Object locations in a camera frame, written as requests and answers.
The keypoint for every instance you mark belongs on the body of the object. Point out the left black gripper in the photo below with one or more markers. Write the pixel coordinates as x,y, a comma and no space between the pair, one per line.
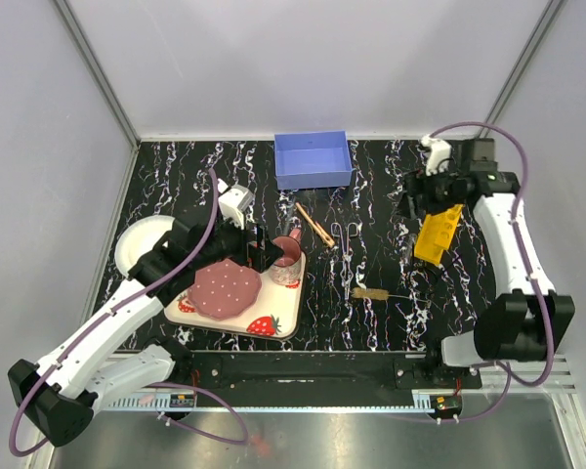
266,252

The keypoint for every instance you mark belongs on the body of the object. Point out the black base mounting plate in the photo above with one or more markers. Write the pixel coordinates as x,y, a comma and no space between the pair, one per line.
401,370

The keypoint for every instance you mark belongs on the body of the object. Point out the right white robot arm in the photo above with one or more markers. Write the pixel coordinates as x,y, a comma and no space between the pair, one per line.
522,328

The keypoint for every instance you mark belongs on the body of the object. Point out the left power connector box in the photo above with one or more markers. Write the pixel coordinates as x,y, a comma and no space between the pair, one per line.
182,400

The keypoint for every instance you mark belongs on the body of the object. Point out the blue plastic box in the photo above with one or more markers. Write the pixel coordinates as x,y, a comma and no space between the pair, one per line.
315,160

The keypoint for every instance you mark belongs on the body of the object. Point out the pink dotted plate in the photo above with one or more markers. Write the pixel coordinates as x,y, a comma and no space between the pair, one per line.
224,290

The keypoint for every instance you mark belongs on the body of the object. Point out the pink enamel mug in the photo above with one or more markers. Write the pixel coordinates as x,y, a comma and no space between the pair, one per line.
286,270

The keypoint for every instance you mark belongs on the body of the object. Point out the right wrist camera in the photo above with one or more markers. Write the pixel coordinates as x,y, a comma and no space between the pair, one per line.
438,153

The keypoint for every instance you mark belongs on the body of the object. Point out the test tube brush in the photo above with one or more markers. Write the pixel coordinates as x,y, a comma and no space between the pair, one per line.
383,295

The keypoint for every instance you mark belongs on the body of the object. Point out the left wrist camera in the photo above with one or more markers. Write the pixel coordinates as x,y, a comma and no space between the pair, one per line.
233,202

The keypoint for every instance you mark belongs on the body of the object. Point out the black wire ring stand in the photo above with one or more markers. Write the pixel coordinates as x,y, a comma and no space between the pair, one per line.
424,278

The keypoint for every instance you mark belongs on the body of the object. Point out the wooden test tube clamp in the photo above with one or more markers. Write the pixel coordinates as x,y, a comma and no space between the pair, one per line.
326,238

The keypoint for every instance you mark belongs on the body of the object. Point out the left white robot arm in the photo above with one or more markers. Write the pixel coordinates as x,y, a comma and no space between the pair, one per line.
62,392

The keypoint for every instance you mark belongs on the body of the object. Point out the strawberry pattern tray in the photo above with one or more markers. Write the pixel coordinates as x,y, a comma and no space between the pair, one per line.
274,315

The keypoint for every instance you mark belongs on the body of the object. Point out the power connector box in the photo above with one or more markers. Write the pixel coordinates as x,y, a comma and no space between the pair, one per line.
448,404
182,400

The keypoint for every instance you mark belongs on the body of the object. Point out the right power connector box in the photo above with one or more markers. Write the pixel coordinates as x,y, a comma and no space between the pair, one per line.
448,404

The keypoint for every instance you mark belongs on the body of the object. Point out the white paper plate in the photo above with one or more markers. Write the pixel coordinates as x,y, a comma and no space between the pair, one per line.
138,239

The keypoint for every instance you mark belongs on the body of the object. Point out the yellow test tube rack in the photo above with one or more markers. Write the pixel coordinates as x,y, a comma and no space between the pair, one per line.
436,234

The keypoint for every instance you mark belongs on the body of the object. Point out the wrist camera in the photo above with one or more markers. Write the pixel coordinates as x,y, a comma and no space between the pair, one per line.
233,202
438,153

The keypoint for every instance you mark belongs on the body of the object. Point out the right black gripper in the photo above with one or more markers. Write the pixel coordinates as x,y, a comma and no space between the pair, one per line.
417,183

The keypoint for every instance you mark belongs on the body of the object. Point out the metal crucible tongs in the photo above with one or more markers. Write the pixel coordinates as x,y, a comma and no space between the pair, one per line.
345,234

